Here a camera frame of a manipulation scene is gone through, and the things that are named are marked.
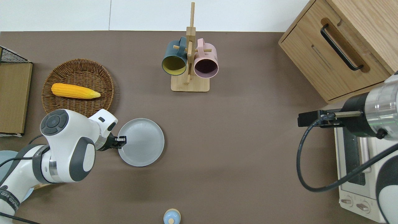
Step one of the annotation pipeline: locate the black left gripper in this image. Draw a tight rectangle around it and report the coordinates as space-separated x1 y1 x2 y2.
99 132 127 152

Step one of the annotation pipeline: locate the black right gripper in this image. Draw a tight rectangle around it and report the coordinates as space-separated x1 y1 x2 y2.
298 110 344 128

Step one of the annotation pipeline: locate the gray round plate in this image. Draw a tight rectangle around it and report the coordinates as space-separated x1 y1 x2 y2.
117 118 165 167

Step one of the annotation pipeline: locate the light blue plate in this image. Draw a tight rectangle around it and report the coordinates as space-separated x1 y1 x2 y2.
0 150 35 199

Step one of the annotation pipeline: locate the brown table mat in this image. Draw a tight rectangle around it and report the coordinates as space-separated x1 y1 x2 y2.
0 30 398 224

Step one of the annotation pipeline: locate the yellow corn cob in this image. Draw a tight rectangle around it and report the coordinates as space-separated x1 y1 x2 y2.
51 83 101 100

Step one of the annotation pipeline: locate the brown wicker basket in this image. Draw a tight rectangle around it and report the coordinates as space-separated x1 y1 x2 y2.
42 58 115 119

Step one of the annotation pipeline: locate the cream toaster oven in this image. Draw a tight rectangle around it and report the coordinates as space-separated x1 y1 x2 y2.
334 126 398 223

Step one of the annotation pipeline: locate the wooden mug tree stand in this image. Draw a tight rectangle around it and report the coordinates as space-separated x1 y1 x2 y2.
171 2 213 92

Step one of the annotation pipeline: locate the blue bell wooden base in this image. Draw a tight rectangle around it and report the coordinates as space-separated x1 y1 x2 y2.
163 208 181 224

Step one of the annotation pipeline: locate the teal mug yellow inside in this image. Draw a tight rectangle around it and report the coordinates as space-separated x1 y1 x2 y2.
161 36 188 76

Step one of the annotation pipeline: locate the grid-pattern box wooden shelf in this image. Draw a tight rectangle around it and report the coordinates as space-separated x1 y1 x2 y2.
0 62 33 137

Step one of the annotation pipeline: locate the pink mug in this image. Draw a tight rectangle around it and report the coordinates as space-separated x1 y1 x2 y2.
193 38 219 79

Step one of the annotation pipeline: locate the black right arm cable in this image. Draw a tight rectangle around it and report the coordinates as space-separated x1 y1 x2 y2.
296 117 398 192

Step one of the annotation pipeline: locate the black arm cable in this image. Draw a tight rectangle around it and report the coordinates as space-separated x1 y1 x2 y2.
296 117 398 192
0 134 44 168

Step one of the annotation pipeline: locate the wooden drawer cabinet black handle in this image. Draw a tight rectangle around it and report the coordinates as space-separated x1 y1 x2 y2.
278 0 398 104

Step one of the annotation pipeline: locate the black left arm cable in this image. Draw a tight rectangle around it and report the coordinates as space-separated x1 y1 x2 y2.
0 134 44 168

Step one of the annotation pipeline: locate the black wire basket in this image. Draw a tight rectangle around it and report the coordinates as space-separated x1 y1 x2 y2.
0 46 32 64

